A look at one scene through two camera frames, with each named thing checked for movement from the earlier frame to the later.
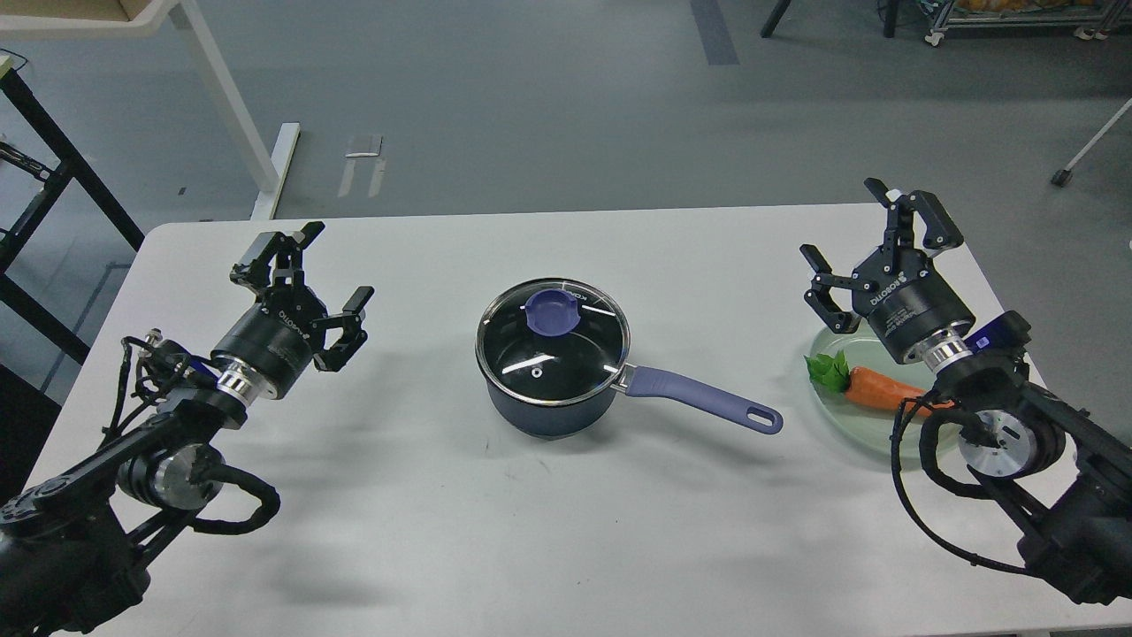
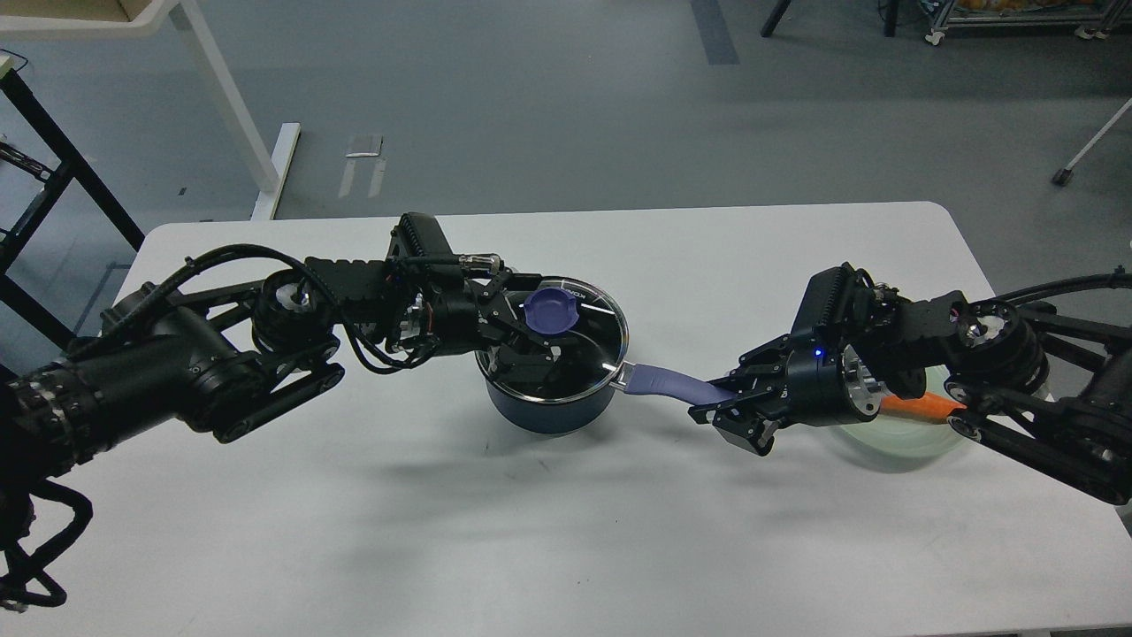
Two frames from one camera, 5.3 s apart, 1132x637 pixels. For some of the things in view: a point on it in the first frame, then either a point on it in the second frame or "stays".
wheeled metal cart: (1089, 19) stays
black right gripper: (913, 303) to (826, 384)
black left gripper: (271, 345) to (445, 318)
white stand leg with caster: (1062, 178) stays
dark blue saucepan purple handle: (658, 383) stays
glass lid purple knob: (552, 311) stays
